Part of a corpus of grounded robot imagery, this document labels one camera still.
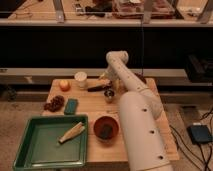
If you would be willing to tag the purple bowl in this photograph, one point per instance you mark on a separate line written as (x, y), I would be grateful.
(141, 78)

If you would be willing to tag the brown bowl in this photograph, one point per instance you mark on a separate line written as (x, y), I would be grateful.
(100, 122)

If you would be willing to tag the green plastic tray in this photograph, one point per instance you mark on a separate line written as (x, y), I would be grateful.
(40, 148)

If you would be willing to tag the black foot pedal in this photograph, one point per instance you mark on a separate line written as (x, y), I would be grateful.
(199, 134)

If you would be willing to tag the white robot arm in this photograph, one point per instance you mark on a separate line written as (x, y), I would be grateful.
(138, 108)

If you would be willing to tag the bunch of red grapes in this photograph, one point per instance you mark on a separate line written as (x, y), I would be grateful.
(55, 104)

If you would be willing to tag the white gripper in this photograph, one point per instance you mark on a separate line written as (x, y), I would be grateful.
(110, 75)

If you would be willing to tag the orange fruit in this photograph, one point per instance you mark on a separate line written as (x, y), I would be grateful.
(64, 85)

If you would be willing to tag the wooden table board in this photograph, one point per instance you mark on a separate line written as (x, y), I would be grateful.
(94, 106)

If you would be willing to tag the white paper cup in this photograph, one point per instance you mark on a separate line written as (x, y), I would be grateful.
(81, 79)

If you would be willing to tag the dark sponge in bowl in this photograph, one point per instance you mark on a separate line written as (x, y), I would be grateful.
(105, 132)

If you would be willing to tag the small metal cup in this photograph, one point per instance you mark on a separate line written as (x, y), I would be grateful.
(109, 95)

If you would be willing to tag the teal sponge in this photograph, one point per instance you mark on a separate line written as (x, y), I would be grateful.
(71, 107)

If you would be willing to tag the corn cob in husk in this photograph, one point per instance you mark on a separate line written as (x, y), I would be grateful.
(71, 133)

